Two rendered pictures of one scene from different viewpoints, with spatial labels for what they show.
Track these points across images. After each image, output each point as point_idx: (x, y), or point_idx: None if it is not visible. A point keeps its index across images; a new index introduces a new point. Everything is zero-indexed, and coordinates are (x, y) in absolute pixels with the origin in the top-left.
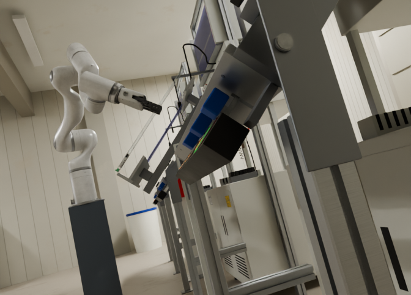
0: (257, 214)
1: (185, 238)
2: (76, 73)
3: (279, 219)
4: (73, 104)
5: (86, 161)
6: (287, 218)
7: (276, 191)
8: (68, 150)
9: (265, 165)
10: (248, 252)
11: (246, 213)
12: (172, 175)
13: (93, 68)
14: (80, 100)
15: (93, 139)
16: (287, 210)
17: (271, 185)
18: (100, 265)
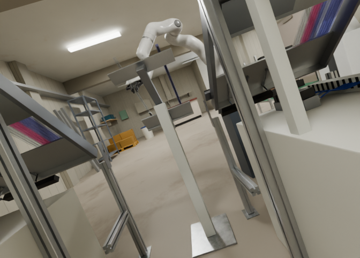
0: None
1: (224, 153)
2: (167, 33)
3: (270, 199)
4: (185, 47)
5: (217, 72)
6: (295, 209)
7: (260, 164)
8: None
9: (241, 120)
10: (263, 197)
11: (254, 163)
12: (205, 106)
13: (137, 55)
14: (186, 42)
15: (215, 55)
16: (294, 200)
17: (253, 151)
18: (233, 135)
